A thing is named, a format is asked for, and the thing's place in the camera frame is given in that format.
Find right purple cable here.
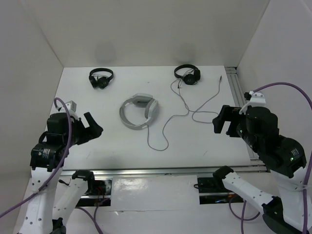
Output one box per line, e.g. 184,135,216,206
229,82,312,234

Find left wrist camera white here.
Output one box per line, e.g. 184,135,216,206
56,100,79,121

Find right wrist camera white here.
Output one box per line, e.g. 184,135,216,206
239,91,266,115

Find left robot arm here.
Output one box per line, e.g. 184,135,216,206
19,112,103,234

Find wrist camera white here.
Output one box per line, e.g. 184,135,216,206
56,100,79,121
239,91,266,115

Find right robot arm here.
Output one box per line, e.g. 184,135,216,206
213,105,312,234

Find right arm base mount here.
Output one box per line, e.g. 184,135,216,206
193,177,243,205

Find black headphones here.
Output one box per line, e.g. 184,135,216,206
174,64,201,85
89,68,114,89

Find black headphones right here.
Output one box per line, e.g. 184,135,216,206
174,64,201,85

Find white grey headphones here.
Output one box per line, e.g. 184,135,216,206
119,93,159,130

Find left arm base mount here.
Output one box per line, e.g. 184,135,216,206
58,177,113,207

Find aluminium rail front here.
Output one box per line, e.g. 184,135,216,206
59,165,270,176

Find black headphones left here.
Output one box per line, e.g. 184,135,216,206
89,68,114,89

